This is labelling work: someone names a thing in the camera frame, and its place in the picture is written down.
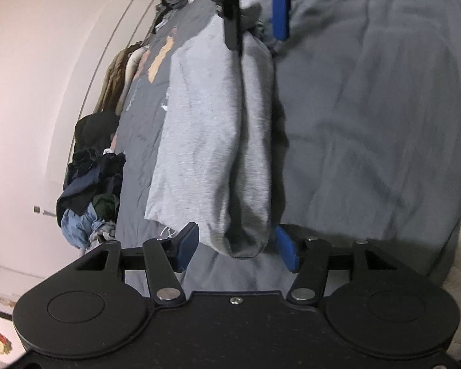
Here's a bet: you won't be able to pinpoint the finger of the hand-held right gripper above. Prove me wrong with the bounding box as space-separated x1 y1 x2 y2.
271 0 312 42
199 0 244 53

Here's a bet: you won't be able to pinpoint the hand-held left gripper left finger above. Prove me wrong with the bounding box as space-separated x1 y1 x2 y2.
71 221 200 307

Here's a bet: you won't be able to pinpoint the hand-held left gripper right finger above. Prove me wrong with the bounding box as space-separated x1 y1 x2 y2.
274 225 408 307

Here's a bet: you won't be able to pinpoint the grey t-shirt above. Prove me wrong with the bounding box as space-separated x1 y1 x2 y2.
144 2 276 259

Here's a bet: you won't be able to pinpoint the pile of unfolded clothes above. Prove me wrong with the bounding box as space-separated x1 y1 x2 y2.
56 148 128 257

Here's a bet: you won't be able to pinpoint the cream bolster pillow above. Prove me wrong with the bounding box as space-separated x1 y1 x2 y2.
125 46 151 90

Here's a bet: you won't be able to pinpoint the folded olive brown blankets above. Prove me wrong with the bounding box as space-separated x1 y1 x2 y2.
96 40 147 117

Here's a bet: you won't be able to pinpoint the grey printed quilt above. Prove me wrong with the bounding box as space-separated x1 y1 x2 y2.
111 0 461 297

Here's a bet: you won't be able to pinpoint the black puffy jacket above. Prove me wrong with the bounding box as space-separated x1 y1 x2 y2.
74 111 120 155

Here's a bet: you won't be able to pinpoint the white headboard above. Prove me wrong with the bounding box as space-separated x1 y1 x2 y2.
46 0 167 186

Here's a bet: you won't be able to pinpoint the white wardrobe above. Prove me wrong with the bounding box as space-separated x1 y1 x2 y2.
0 259 28 369

